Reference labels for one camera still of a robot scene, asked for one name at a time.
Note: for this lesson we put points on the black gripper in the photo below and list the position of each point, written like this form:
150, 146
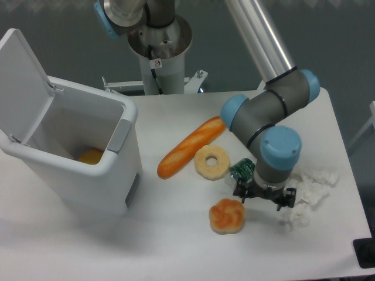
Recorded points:
281, 197

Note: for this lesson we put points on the round knotted bread roll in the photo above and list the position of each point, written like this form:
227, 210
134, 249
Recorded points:
227, 216

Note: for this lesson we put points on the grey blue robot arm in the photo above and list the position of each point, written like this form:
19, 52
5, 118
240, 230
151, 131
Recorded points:
255, 122

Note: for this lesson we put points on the crushed plastic bottle green label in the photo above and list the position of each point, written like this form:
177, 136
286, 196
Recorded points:
242, 170

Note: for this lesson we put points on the crumpled white tissue paper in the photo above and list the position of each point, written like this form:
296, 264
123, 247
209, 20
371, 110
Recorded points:
312, 186

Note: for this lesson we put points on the long orange baguette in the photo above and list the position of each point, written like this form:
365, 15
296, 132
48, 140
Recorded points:
184, 152

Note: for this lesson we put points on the black device at table edge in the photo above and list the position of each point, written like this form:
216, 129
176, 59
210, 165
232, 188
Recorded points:
364, 250

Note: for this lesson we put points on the white furniture piece right edge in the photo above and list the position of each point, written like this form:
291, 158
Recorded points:
363, 133

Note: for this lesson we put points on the orange object inside bin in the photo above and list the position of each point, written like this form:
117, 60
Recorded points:
91, 156

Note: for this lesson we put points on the white trash bin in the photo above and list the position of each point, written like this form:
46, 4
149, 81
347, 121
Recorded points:
79, 118

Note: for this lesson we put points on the white bin lid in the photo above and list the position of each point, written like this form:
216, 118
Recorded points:
26, 91

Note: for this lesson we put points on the pale ring doughnut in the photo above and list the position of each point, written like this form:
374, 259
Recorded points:
212, 162

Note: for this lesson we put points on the white metal base frame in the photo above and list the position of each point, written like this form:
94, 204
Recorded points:
154, 86

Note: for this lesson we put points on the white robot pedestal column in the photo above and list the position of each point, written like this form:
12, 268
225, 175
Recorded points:
161, 51

